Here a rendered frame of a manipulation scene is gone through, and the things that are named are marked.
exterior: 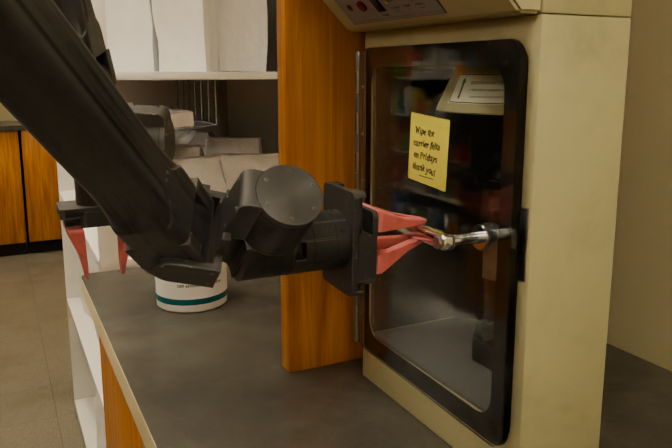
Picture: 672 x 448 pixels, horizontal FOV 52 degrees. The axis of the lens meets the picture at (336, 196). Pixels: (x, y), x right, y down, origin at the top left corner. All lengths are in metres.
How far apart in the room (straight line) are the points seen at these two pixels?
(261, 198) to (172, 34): 1.31
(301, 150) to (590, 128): 0.40
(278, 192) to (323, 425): 0.39
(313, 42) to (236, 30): 1.04
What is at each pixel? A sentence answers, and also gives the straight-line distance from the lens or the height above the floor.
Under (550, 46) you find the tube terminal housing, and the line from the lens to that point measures 0.65.
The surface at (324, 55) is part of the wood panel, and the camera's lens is 0.93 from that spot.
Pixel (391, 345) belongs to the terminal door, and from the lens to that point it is 0.88.
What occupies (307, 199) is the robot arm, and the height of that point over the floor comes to 1.26.
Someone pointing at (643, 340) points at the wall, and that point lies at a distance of 1.17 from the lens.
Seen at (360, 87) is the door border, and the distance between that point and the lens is 0.89.
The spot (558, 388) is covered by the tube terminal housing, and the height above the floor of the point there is 1.05.
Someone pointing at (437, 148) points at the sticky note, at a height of 1.28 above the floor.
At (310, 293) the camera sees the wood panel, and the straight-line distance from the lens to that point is 0.97.
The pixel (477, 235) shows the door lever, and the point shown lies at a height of 1.20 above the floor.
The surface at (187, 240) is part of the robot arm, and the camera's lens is 0.57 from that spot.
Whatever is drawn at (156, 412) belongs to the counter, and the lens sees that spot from 0.92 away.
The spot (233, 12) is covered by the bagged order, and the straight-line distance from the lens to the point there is 1.96.
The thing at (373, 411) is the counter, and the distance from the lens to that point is 0.90.
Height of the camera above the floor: 1.36
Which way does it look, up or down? 10 degrees down
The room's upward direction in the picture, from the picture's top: straight up
